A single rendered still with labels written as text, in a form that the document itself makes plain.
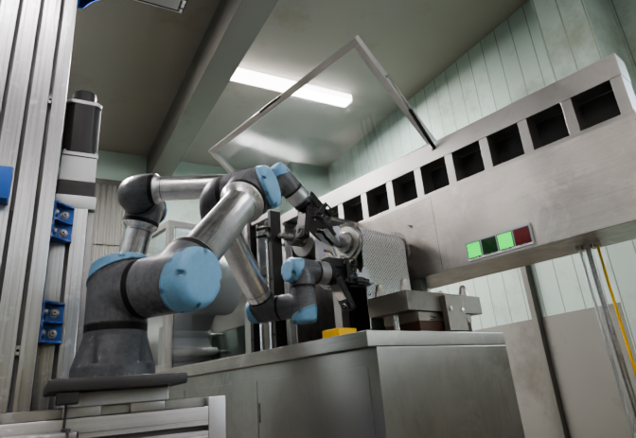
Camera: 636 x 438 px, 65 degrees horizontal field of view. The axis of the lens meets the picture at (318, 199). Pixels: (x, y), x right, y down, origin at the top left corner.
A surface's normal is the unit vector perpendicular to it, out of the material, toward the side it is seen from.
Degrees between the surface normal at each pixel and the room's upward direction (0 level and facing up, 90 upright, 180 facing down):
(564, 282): 90
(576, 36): 90
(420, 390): 90
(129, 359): 72
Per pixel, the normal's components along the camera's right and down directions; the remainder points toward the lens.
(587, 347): -0.88, -0.11
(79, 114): 0.48, -0.35
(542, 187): -0.76, -0.18
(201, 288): 0.88, -0.15
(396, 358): 0.65, -0.32
